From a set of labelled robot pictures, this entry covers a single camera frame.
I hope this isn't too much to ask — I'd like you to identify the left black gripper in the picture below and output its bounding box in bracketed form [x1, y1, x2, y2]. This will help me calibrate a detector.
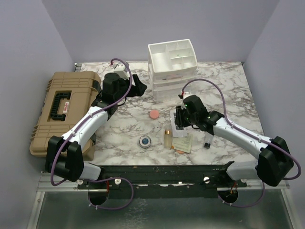
[115, 74, 147, 102]

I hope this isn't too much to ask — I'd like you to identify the eyeshadow palette plastic sleeve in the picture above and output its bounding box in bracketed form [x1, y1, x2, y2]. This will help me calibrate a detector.
[170, 110, 187, 137]

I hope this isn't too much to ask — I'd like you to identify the pink round compact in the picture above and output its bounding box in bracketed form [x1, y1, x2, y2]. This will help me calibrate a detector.
[149, 109, 160, 120]

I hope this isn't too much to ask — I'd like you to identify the cream sachet with barcode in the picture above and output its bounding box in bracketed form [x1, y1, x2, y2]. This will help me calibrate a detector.
[171, 134, 193, 153]

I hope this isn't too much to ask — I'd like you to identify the white makeup organizer with drawers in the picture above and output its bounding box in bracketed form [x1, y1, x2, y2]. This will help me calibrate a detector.
[148, 39, 197, 102]

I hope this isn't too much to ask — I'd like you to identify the round blue lid jar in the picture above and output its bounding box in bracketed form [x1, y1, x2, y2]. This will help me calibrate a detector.
[139, 135, 152, 148]

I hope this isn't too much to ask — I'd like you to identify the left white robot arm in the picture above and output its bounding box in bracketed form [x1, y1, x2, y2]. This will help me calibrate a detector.
[45, 73, 147, 188]

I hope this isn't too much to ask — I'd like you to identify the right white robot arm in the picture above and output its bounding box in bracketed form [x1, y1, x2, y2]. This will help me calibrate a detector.
[174, 93, 294, 187]

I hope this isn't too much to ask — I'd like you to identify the frosted gold cap bottle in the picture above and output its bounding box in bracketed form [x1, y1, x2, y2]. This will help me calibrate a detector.
[164, 128, 173, 149]

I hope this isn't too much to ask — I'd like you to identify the clear vial black cap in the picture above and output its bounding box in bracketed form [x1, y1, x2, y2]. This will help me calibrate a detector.
[203, 133, 214, 149]

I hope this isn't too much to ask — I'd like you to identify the tan hard tool case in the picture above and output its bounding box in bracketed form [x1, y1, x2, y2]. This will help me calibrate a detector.
[30, 71, 101, 157]

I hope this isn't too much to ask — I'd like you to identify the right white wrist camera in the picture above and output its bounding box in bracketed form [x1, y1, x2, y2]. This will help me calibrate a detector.
[178, 92, 193, 100]

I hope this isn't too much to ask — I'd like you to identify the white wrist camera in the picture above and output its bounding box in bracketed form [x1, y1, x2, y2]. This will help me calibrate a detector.
[178, 92, 193, 100]
[112, 63, 129, 80]

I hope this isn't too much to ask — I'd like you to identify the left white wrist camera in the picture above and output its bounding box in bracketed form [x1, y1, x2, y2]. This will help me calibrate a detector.
[112, 63, 129, 80]

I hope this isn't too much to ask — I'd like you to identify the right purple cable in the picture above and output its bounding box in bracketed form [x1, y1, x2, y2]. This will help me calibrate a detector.
[181, 79, 301, 208]

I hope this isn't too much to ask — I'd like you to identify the purple cable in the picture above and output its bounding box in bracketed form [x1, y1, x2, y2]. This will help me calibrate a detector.
[181, 79, 301, 208]
[50, 58, 134, 210]

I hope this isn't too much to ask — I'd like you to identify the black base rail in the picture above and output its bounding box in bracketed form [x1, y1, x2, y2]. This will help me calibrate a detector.
[78, 162, 245, 205]

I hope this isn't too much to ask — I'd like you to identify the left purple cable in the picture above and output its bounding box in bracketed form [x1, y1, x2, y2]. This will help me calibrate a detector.
[50, 58, 134, 210]

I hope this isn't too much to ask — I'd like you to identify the aluminium rail frame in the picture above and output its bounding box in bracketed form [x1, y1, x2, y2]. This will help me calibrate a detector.
[28, 173, 302, 229]

